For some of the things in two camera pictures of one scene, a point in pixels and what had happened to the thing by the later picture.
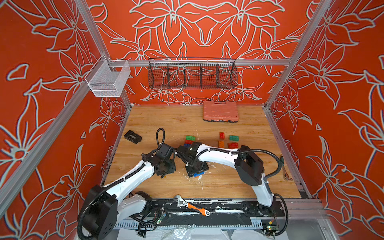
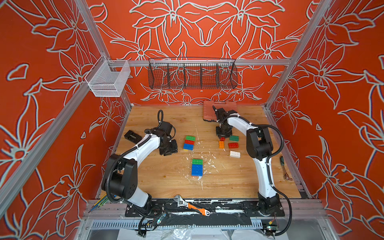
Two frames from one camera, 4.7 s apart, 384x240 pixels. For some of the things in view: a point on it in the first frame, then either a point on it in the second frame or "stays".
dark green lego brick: (190, 138) stays
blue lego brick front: (197, 174) stays
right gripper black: (189, 169) -> (222, 134)
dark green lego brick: (234, 138) stays
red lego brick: (233, 145) stays
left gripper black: (173, 168) -> (174, 149)
